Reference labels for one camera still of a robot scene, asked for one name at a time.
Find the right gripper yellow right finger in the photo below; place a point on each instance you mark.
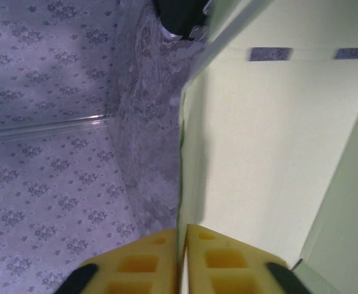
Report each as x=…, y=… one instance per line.
x=224, y=263

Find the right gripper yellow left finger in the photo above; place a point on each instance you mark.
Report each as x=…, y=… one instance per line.
x=136, y=263

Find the light green paper box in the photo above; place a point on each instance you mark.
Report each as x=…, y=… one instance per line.
x=267, y=137

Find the silver metal trim strip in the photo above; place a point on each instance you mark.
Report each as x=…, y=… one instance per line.
x=44, y=127

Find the black ribbed carrying case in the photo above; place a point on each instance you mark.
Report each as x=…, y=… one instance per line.
x=181, y=15

